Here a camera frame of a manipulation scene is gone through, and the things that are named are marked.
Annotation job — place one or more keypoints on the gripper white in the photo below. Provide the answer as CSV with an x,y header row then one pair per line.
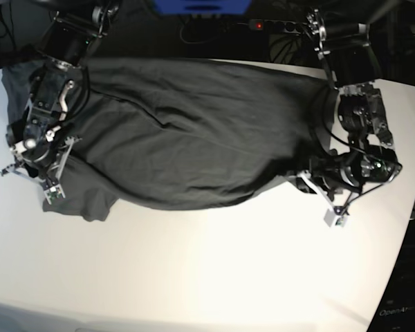
x,y
42,161
341,179

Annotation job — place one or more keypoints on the grey T-shirt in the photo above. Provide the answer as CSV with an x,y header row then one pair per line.
x,y
188,134

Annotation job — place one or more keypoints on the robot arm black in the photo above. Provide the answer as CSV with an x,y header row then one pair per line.
x,y
60,88
339,32

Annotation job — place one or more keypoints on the black OpenArm base box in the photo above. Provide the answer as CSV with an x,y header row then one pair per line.
x,y
396,310

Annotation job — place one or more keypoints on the black power strip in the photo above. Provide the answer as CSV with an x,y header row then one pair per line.
x,y
276,26

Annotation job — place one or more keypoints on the blue box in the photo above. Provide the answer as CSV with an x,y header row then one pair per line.
x,y
189,7

